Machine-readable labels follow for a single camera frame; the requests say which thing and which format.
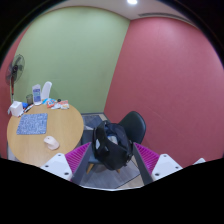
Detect black marker pen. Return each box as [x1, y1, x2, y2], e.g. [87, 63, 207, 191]
[24, 104, 34, 113]

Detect standing pedestal fan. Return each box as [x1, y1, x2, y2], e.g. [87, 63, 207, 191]
[5, 54, 25, 100]

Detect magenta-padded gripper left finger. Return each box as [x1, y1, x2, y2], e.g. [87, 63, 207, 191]
[41, 143, 92, 185]

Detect colourful snack packet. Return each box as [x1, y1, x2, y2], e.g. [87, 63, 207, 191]
[43, 98, 70, 109]

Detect blue patterned mouse pad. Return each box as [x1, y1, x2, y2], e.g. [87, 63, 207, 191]
[16, 113, 48, 135]

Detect dark glass cup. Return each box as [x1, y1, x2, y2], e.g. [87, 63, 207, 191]
[26, 94, 33, 105]

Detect white computer mouse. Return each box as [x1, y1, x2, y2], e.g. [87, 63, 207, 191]
[44, 136, 60, 150]

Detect black backpack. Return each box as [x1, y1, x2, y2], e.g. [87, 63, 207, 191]
[92, 121, 133, 170]

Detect ceiling light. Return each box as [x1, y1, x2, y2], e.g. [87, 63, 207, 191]
[127, 0, 138, 5]

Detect white blue-labelled bottle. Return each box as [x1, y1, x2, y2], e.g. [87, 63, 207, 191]
[32, 84, 42, 105]

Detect white tissue box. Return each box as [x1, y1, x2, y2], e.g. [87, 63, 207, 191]
[10, 101, 23, 117]

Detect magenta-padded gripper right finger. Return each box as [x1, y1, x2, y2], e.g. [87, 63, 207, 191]
[133, 143, 182, 185]

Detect dark green chair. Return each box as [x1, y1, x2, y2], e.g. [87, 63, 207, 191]
[81, 111, 146, 174]

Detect white chair backrest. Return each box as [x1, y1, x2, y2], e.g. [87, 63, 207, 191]
[41, 81, 52, 100]

